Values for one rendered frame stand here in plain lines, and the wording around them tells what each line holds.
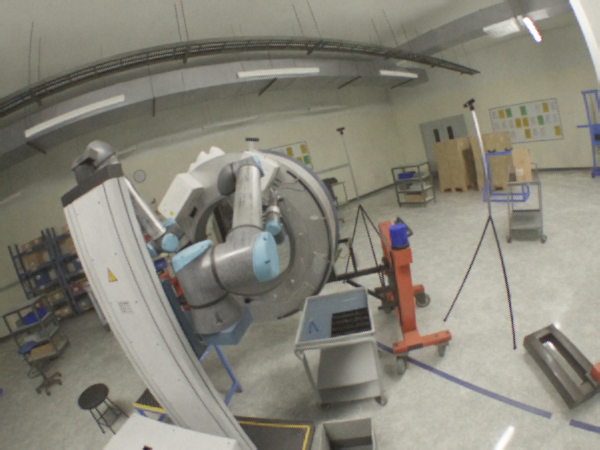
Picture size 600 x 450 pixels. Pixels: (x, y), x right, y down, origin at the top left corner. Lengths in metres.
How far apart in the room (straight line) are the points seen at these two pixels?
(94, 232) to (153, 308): 0.32
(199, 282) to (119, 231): 0.29
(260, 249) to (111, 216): 0.46
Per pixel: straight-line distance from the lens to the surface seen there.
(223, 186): 1.36
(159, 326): 0.90
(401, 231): 1.68
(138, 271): 0.84
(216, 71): 5.38
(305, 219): 1.91
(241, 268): 0.80
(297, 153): 8.34
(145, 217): 1.31
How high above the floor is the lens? 1.60
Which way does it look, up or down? 12 degrees down
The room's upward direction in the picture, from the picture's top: 16 degrees counter-clockwise
